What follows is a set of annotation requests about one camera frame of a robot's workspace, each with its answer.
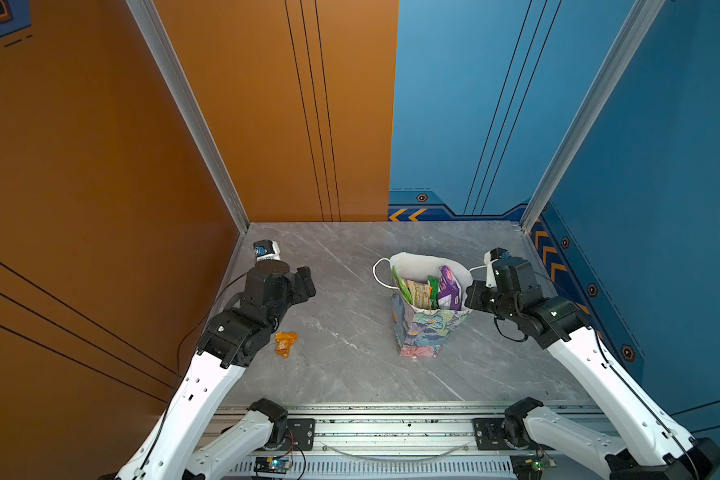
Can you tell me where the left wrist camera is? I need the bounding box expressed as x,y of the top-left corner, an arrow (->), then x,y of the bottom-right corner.
253,239 -> 281,262

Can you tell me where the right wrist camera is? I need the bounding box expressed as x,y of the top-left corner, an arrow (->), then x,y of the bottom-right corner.
484,247 -> 540,292

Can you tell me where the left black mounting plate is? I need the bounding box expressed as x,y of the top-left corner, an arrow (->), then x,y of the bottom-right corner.
277,418 -> 316,452

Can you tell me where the green white snack packet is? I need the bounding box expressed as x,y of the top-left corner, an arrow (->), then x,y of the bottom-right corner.
428,276 -> 440,310

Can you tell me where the green Lays chips bag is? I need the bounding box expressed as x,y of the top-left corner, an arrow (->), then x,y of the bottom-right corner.
391,266 -> 413,304

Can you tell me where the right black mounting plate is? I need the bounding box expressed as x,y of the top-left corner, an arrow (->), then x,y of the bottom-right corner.
472,417 -> 546,451

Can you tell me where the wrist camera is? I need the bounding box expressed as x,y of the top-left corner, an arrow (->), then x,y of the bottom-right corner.
484,247 -> 540,292
253,239 -> 281,262

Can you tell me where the left aluminium corner post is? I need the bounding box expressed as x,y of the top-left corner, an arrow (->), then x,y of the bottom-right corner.
125,0 -> 250,234

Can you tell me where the tan cracker packet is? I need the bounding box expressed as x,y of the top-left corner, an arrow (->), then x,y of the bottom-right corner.
404,279 -> 433,310

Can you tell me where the black mounting plate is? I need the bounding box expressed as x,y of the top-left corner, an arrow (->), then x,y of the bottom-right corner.
277,418 -> 316,452
472,417 -> 546,451

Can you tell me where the floral paper gift bag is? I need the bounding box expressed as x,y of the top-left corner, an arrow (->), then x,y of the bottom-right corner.
372,252 -> 473,358

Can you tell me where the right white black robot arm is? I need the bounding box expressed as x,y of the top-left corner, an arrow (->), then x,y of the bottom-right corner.
465,281 -> 720,479

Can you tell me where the right circuit board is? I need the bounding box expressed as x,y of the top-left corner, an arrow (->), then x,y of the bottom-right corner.
510,455 -> 557,480

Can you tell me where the right aluminium corner post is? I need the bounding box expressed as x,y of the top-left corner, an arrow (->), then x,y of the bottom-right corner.
519,0 -> 665,234

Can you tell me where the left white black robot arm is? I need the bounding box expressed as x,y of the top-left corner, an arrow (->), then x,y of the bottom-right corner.
112,259 -> 316,479

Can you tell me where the left green circuit board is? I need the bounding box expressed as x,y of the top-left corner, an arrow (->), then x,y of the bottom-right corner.
252,457 -> 294,479

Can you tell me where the aluminium corner post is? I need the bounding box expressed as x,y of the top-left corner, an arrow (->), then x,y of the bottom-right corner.
125,0 -> 250,234
519,0 -> 665,234

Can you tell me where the small orange candy packet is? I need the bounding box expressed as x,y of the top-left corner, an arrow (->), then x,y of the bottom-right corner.
275,332 -> 299,359

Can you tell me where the purple Fox's candy bag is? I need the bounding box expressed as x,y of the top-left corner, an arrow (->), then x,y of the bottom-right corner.
437,265 -> 462,311

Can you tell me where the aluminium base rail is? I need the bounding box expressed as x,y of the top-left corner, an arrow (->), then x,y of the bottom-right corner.
133,403 -> 625,480

